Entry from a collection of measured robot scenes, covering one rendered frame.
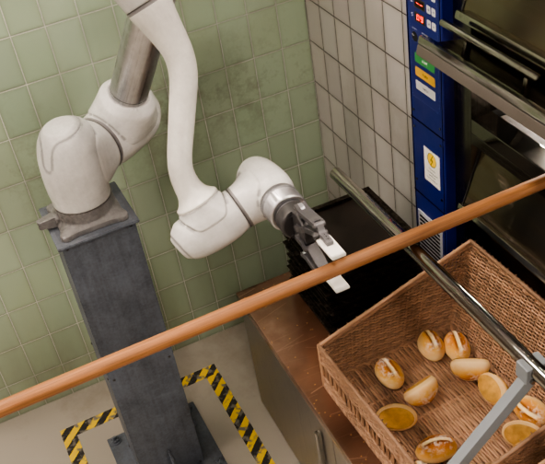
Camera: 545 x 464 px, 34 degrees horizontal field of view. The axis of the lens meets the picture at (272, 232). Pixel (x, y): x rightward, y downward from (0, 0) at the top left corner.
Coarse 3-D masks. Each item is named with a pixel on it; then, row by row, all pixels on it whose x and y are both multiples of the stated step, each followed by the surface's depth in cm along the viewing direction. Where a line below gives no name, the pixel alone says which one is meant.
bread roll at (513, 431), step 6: (516, 420) 206; (504, 426) 206; (510, 426) 205; (516, 426) 204; (522, 426) 203; (528, 426) 203; (534, 426) 203; (504, 432) 205; (510, 432) 204; (516, 432) 204; (522, 432) 203; (528, 432) 203; (504, 438) 205; (510, 438) 204; (516, 438) 204; (522, 438) 203; (510, 444) 205
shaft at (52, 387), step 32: (512, 192) 182; (448, 224) 178; (352, 256) 173; (384, 256) 175; (288, 288) 169; (192, 320) 165; (224, 320) 166; (128, 352) 161; (64, 384) 158; (0, 416) 155
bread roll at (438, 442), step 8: (424, 440) 206; (432, 440) 205; (440, 440) 204; (448, 440) 205; (416, 448) 206; (424, 448) 204; (432, 448) 204; (440, 448) 204; (448, 448) 204; (456, 448) 206; (416, 456) 206; (424, 456) 204; (432, 456) 204; (440, 456) 204; (448, 456) 204
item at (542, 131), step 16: (448, 48) 192; (496, 48) 193; (432, 64) 189; (448, 64) 184; (480, 64) 184; (496, 64) 185; (528, 64) 186; (464, 80) 180; (512, 80) 178; (544, 80) 179; (480, 96) 176; (496, 96) 171; (544, 96) 172; (512, 112) 168; (528, 128) 164; (544, 128) 160
